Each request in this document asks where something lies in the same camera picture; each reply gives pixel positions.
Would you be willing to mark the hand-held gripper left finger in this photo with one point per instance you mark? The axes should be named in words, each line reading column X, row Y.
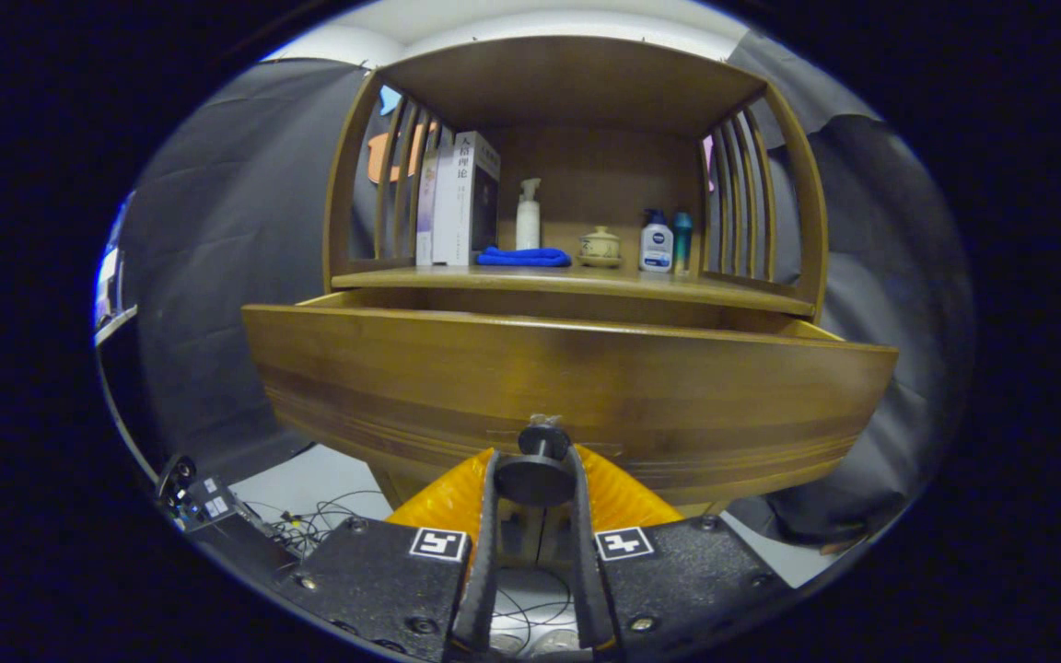
column 486, row 571

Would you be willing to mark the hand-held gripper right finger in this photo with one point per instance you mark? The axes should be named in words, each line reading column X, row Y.
column 583, row 571

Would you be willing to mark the wooden drawer with black knob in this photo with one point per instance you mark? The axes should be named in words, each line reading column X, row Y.
column 586, row 378

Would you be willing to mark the wooden cabinet door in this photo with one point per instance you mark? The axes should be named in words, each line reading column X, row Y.
column 530, row 552
column 556, row 552

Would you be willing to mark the wooden countertop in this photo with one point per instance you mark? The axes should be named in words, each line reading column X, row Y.
column 586, row 281

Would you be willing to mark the wooden cabinet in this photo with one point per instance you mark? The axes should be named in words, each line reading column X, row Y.
column 586, row 92

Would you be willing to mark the black control box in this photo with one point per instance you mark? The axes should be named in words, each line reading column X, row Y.
column 208, row 506

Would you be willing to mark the blue cloth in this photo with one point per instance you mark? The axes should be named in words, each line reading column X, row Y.
column 521, row 257

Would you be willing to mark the beige lidded teacup with saucer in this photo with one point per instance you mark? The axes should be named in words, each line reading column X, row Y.
column 600, row 247

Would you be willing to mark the white lotion bottle blue cap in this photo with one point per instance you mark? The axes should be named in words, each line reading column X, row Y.
column 656, row 249

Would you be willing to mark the teal bottle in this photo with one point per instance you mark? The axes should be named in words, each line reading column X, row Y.
column 682, row 239

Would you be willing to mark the white pump bottle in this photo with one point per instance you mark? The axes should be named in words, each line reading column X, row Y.
column 528, row 226

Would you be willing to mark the thin white purple book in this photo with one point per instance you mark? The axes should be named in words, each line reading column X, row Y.
column 425, row 212

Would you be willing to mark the thick white book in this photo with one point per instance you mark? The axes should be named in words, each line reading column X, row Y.
column 461, row 203

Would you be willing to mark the white stand with tray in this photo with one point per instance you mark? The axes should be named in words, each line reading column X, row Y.
column 116, row 324

